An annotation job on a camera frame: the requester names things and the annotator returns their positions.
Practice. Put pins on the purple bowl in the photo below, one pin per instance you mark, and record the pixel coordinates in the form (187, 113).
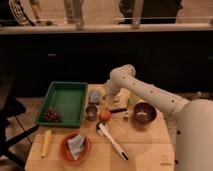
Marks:
(144, 113)

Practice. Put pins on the black handled knife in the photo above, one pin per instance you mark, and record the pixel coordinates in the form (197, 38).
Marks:
(117, 110)

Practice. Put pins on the small metal cup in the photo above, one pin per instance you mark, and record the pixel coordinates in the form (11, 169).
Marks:
(91, 112)

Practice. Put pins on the blue grey sponge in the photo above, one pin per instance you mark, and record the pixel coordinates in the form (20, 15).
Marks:
(94, 97)

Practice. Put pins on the orange bowl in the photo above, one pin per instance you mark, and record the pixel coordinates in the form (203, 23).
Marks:
(65, 154)

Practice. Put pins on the orange fruit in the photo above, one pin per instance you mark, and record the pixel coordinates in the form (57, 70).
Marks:
(105, 115)

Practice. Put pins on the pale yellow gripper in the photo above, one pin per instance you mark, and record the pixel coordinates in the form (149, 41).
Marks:
(108, 100)

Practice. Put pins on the grey folded cloth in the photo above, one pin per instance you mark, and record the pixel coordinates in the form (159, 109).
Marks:
(75, 145)

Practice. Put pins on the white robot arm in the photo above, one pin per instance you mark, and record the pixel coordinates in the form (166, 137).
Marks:
(194, 119)

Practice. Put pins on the light green cup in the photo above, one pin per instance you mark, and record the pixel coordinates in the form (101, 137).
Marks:
(133, 99)

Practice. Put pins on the small wooden block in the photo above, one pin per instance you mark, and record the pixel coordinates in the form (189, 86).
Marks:
(126, 117)

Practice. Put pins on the bunch of dark grapes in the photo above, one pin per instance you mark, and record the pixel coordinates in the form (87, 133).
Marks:
(50, 115)

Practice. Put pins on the green plastic tray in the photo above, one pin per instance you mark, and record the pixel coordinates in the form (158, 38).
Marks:
(67, 99)

